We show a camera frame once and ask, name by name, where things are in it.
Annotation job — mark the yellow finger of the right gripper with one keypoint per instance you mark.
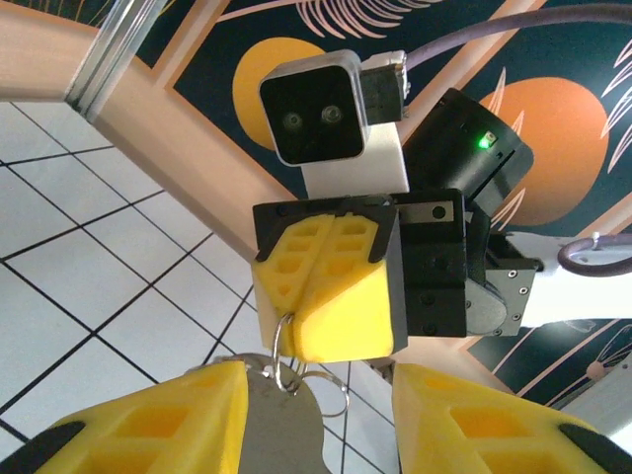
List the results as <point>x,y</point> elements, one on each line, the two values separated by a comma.
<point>345,316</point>
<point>286,266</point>

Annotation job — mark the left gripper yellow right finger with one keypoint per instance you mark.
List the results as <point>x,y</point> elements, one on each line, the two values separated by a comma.
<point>494,434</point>

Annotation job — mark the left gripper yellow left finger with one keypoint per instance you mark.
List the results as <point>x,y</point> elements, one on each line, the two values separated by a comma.
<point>148,424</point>

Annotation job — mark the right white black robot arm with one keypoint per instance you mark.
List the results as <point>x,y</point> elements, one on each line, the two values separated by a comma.
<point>568,296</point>

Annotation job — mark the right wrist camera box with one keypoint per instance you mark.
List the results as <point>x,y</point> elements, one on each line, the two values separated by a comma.
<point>316,113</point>

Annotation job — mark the aluminium corner post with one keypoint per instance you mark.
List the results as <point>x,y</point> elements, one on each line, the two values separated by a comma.
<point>108,54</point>

